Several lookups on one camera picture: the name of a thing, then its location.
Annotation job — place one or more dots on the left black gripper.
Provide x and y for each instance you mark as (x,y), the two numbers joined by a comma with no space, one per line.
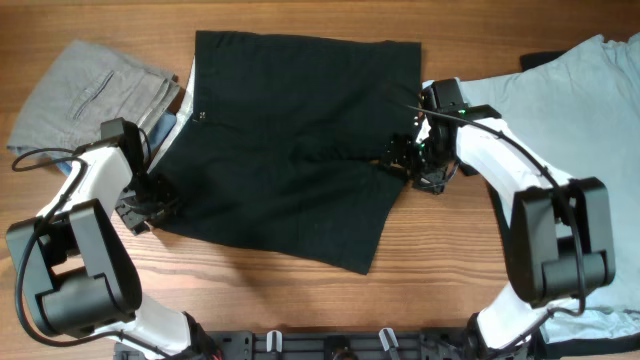
(136,222)

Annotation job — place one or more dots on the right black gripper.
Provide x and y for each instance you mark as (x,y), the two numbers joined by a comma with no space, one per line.
(398,149)

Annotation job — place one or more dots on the black shorts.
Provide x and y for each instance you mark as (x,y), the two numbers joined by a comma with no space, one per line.
(283,148)

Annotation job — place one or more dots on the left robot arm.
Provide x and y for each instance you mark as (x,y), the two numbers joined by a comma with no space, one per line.
(75,282)

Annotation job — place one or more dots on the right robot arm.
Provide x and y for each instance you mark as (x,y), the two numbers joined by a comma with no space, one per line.
(555,229)

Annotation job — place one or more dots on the folded blue denim garment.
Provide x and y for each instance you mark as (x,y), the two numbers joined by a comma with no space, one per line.
(159,132)

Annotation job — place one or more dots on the folded grey trousers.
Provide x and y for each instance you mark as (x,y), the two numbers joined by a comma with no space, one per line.
(87,85)

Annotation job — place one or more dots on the light blue t-shirt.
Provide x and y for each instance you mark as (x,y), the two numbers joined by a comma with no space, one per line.
(575,125)

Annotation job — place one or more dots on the black garment under pile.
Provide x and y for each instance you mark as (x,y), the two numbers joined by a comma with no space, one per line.
(540,59)

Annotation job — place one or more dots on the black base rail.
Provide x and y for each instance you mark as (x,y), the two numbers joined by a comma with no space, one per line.
(345,344)

